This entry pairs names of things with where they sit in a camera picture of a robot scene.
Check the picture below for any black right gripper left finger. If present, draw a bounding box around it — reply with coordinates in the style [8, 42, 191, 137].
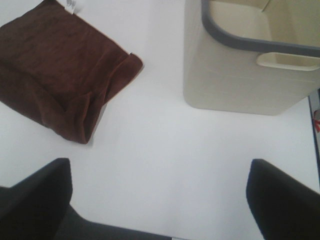
[0, 158, 73, 240]

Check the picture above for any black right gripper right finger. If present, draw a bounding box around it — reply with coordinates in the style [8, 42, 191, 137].
[245, 159, 320, 240]

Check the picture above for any brown towel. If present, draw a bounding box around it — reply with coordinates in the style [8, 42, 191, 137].
[0, 0, 143, 144]

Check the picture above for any beige basket grey rim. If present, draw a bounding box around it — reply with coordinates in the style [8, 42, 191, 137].
[183, 0, 320, 116]

